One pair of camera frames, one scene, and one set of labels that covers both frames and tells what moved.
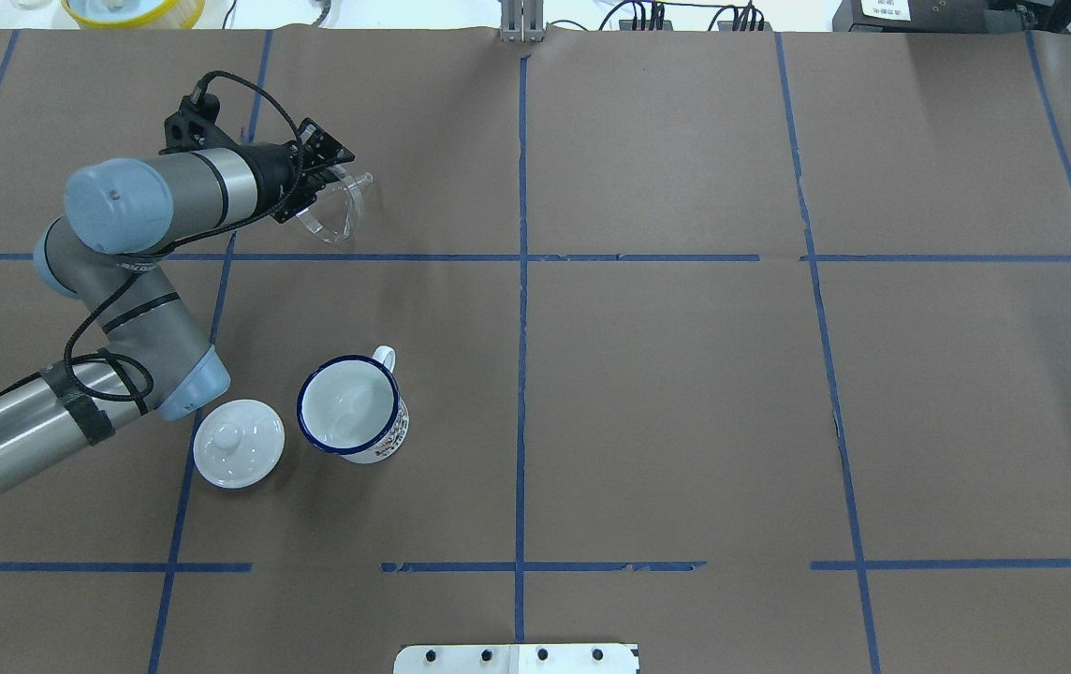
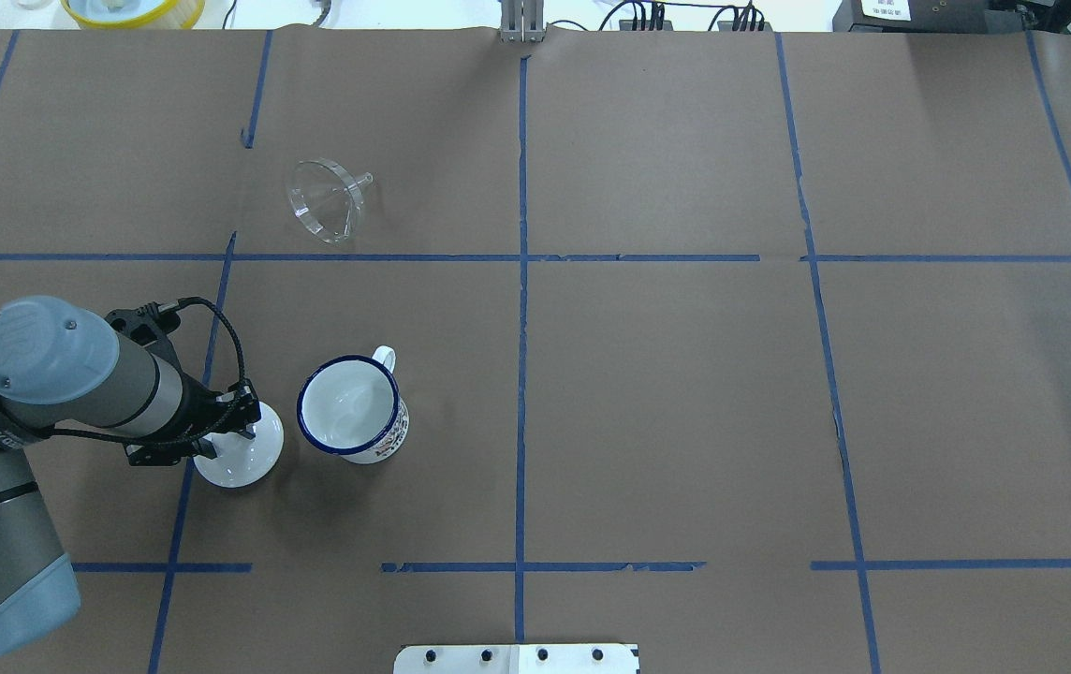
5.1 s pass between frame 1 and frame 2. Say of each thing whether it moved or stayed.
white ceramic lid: stayed
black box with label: stayed
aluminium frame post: stayed
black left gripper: moved
